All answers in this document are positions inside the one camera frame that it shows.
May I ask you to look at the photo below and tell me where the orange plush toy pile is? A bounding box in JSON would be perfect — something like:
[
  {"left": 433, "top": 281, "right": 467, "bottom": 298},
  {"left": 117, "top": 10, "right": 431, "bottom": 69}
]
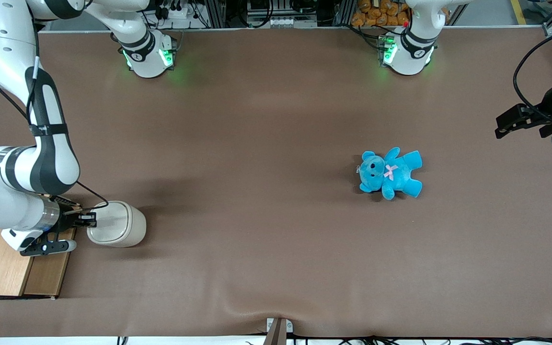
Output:
[{"left": 351, "top": 0, "right": 411, "bottom": 27}]

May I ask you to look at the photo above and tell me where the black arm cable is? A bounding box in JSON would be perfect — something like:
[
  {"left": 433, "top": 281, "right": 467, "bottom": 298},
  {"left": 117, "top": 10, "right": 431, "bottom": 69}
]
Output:
[
  {"left": 0, "top": 55, "right": 110, "bottom": 214},
  {"left": 513, "top": 37, "right": 552, "bottom": 120}
]

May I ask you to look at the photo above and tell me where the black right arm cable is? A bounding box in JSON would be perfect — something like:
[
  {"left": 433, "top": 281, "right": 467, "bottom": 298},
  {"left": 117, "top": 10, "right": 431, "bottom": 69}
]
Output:
[{"left": 0, "top": 55, "right": 110, "bottom": 214}]

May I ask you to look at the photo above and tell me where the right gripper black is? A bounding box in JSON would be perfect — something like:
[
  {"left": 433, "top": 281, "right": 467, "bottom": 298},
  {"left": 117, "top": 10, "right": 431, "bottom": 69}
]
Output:
[{"left": 46, "top": 200, "right": 97, "bottom": 239}]

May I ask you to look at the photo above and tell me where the brown table cloth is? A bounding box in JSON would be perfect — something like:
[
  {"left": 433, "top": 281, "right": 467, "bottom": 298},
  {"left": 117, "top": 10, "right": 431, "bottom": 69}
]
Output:
[{"left": 0, "top": 26, "right": 552, "bottom": 339}]

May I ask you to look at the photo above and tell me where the blue plush teddy bear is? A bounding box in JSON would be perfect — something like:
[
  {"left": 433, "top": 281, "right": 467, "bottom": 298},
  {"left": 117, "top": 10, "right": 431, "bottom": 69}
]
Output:
[{"left": 356, "top": 147, "right": 423, "bottom": 201}]

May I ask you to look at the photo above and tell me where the darker wooden board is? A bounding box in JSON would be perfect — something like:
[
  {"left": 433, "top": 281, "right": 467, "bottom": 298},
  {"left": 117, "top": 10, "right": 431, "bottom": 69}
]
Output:
[{"left": 23, "top": 228, "right": 76, "bottom": 297}]

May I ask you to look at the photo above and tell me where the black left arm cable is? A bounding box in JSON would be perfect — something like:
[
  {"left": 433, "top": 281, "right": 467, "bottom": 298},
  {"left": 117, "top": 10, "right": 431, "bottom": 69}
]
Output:
[{"left": 513, "top": 37, "right": 552, "bottom": 120}]

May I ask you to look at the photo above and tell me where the white terminal block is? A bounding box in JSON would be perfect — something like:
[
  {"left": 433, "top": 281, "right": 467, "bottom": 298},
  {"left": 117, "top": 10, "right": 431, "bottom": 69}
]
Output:
[{"left": 252, "top": 17, "right": 318, "bottom": 28}]

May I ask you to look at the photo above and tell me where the white power strip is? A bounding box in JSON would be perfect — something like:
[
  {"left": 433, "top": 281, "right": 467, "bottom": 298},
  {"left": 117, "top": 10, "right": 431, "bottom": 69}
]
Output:
[{"left": 159, "top": 4, "right": 197, "bottom": 21}]

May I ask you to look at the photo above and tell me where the cream white trash can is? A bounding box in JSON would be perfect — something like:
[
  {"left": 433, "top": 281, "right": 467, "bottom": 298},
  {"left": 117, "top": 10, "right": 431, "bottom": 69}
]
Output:
[{"left": 87, "top": 201, "right": 147, "bottom": 248}]

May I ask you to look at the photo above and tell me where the grey metal bracket post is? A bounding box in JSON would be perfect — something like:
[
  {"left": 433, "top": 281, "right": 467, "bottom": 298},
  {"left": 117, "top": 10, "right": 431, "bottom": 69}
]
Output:
[{"left": 265, "top": 317, "right": 294, "bottom": 345}]

